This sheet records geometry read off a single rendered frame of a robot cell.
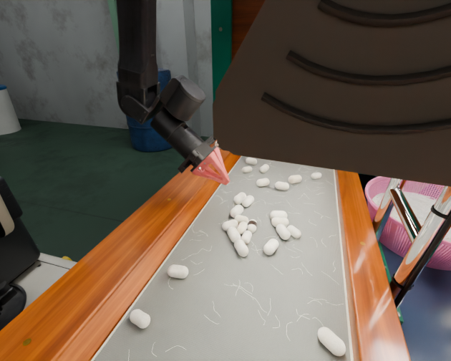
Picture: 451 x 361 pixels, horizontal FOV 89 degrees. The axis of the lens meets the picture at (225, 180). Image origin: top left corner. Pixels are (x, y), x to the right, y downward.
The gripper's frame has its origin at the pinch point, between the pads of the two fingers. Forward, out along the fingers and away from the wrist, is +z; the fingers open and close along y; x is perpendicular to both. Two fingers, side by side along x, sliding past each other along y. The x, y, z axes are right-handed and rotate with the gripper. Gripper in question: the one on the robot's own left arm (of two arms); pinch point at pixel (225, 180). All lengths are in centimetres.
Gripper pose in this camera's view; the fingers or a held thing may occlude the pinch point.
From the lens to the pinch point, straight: 50.9
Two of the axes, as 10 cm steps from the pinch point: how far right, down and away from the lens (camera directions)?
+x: -6.1, 5.4, 5.8
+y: 3.5, -4.8, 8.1
